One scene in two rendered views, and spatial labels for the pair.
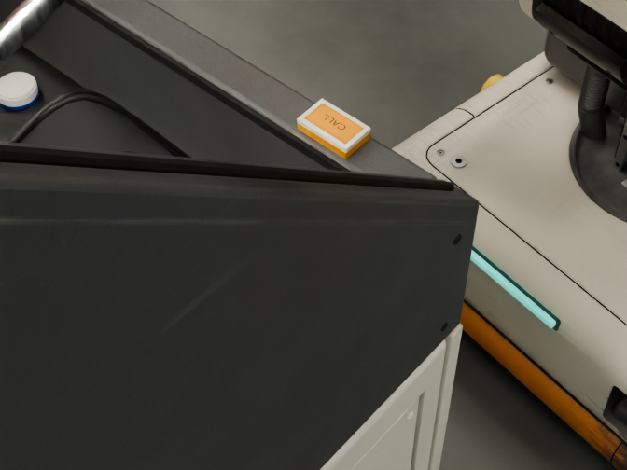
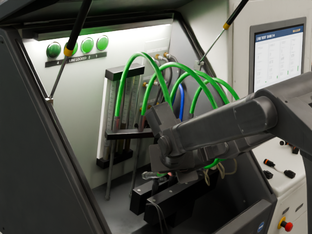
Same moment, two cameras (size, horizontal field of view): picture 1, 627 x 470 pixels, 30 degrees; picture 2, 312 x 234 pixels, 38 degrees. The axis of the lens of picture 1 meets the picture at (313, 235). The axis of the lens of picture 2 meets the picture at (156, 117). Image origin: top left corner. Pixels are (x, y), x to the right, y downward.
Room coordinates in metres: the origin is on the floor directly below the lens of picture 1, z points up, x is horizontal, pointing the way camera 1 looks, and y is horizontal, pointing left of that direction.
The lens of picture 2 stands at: (0.51, -0.86, 1.78)
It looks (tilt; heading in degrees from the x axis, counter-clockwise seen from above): 25 degrees down; 87
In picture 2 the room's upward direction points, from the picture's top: 9 degrees clockwise
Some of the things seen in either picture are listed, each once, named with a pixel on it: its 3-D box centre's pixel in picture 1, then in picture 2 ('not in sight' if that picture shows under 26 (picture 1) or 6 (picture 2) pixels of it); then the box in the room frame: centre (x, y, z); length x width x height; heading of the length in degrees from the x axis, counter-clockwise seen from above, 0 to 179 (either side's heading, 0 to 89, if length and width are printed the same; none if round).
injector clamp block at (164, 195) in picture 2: not in sight; (175, 197); (0.68, 0.40, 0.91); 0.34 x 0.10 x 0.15; 49
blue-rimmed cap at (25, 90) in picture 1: (17, 89); not in sight; (0.80, 0.28, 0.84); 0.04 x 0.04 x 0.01
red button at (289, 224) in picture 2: not in sight; (286, 225); (1.10, 0.46, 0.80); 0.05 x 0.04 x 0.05; 49
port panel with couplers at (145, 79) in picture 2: not in sight; (154, 82); (0.56, 0.66, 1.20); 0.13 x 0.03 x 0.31; 49
